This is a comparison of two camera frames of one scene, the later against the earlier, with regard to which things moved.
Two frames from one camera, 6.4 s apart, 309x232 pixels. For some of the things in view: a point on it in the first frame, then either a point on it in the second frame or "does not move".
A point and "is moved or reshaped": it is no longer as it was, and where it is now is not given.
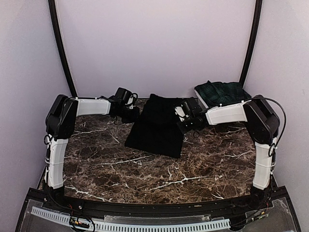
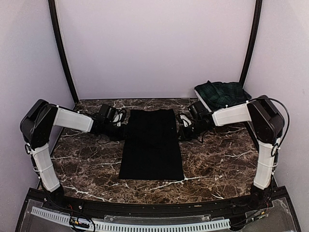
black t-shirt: x=157 y=130 is moved or reshaped
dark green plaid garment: x=218 y=93 does not move
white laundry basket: x=202 y=103 does not move
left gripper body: x=128 y=116 -> x=116 y=135
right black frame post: x=255 y=24 does not move
